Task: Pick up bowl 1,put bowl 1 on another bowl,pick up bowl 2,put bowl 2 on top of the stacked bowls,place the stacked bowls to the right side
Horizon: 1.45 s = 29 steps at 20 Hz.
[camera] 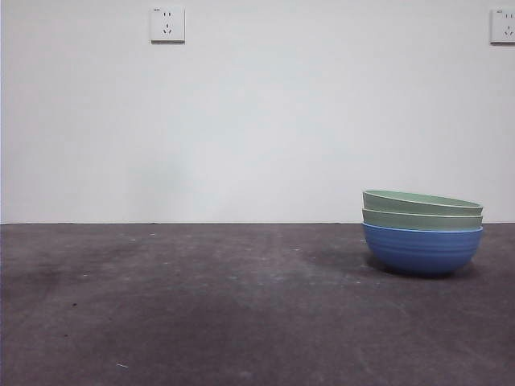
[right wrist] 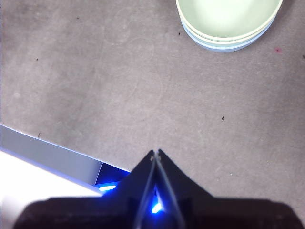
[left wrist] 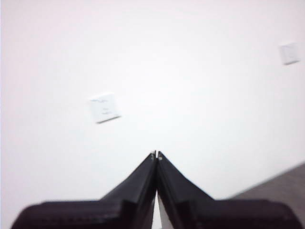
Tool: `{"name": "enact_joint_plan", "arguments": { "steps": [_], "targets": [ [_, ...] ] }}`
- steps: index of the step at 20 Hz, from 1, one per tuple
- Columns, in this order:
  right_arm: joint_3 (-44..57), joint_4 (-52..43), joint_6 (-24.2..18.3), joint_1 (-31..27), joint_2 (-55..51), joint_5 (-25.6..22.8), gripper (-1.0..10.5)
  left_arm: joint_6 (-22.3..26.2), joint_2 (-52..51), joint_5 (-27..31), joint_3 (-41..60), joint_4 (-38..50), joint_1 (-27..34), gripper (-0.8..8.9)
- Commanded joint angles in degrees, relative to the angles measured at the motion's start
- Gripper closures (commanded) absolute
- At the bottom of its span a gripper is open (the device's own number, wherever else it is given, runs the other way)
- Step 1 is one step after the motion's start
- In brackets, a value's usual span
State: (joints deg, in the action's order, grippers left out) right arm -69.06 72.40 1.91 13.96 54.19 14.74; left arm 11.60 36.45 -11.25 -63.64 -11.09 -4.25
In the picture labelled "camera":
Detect green ribbed bowl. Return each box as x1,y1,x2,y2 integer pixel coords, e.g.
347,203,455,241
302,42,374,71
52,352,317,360
361,189,484,216
360,207,484,232

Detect blue ribbed bowl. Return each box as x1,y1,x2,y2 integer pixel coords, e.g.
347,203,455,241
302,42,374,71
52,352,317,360
360,222,484,277

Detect white wall socket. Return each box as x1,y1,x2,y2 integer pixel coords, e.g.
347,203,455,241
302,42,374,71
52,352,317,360
150,5,187,44
489,8,515,46

